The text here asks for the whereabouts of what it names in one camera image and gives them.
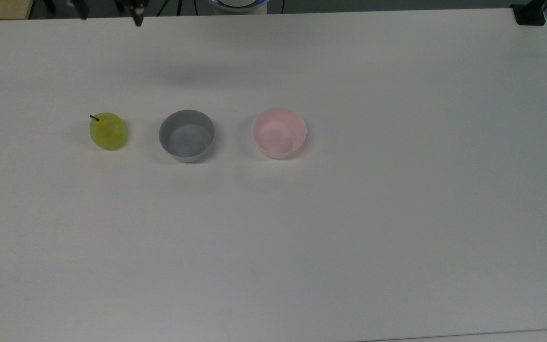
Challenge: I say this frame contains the green pear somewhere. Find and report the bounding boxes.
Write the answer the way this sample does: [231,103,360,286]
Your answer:
[89,112,127,151]

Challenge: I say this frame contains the grey bowl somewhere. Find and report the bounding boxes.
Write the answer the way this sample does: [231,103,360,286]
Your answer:
[159,110,216,163]

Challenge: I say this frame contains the pink bowl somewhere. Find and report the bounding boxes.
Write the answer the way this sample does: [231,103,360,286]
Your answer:
[252,107,308,160]

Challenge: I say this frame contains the black corner table clamp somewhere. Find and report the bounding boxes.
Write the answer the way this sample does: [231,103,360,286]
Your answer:
[510,0,547,26]

